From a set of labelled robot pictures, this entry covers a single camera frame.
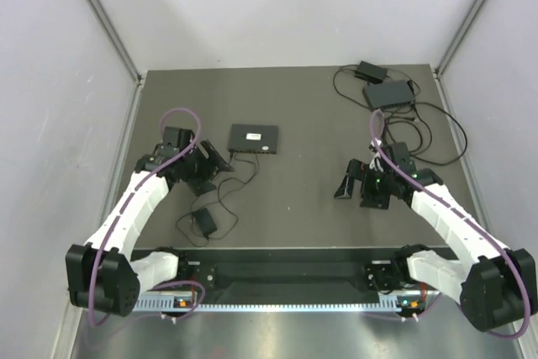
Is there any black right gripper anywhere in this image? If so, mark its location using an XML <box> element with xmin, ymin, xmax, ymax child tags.
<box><xmin>335</xmin><ymin>158</ymin><xmax>395</xmax><ymax>209</ymax></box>

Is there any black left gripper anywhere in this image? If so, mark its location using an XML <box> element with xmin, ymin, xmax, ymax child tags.
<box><xmin>180</xmin><ymin>139</ymin><xmax>234</xmax><ymax>196</ymax></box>

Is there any thin black power cable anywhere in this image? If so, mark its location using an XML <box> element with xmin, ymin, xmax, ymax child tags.
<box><xmin>176</xmin><ymin>151</ymin><xmax>260</xmax><ymax>247</ymax></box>

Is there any black switch with white label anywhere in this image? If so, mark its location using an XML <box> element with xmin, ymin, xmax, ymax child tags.
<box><xmin>228</xmin><ymin>124</ymin><xmax>279</xmax><ymax>155</ymax></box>

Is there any black network switch plain top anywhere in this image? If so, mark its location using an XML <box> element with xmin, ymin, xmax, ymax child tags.
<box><xmin>362</xmin><ymin>81</ymin><xmax>415</xmax><ymax>110</ymax></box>

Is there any black ethernet cable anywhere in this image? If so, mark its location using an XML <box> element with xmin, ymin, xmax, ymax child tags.
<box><xmin>380</xmin><ymin>101</ymin><xmax>469</xmax><ymax>166</ymax></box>

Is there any black power cable of adapter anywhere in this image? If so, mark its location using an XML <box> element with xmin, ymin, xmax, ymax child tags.
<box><xmin>333</xmin><ymin>65</ymin><xmax>417</xmax><ymax>110</ymax></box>

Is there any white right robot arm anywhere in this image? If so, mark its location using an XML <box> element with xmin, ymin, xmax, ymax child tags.
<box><xmin>334</xmin><ymin>140</ymin><xmax>537</xmax><ymax>336</ymax></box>

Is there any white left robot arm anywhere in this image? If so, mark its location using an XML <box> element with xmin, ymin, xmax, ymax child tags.
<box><xmin>66</xmin><ymin>126</ymin><xmax>234</xmax><ymax>317</ymax></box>

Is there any small black power adapter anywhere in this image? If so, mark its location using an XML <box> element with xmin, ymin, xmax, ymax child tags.
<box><xmin>193</xmin><ymin>208</ymin><xmax>218</xmax><ymax>239</ymax></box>

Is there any dark grey table mat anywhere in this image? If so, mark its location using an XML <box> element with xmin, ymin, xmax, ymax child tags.
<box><xmin>98</xmin><ymin>65</ymin><xmax>492</xmax><ymax>251</ymax></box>

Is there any long black power adapter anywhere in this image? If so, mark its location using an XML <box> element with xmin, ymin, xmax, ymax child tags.
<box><xmin>354</xmin><ymin>61</ymin><xmax>388</xmax><ymax>84</ymax></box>

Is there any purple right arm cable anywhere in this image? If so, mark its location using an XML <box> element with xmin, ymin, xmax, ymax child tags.
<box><xmin>369</xmin><ymin>110</ymin><xmax>531</xmax><ymax>340</ymax></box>

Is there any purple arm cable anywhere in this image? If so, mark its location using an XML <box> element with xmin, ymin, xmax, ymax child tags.
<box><xmin>369</xmin><ymin>110</ymin><xmax>531</xmax><ymax>340</ymax></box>
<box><xmin>86</xmin><ymin>108</ymin><xmax>207</xmax><ymax>329</ymax></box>

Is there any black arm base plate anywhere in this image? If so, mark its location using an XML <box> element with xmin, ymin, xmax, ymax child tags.
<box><xmin>174</xmin><ymin>247</ymin><xmax>418</xmax><ymax>304</ymax></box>

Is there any grey slotted cable duct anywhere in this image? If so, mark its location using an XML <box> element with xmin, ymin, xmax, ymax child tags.
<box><xmin>133</xmin><ymin>293</ymin><xmax>425</xmax><ymax>313</ymax></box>

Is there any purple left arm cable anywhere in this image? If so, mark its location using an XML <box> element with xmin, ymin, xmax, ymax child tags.
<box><xmin>86</xmin><ymin>108</ymin><xmax>207</xmax><ymax>329</ymax></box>

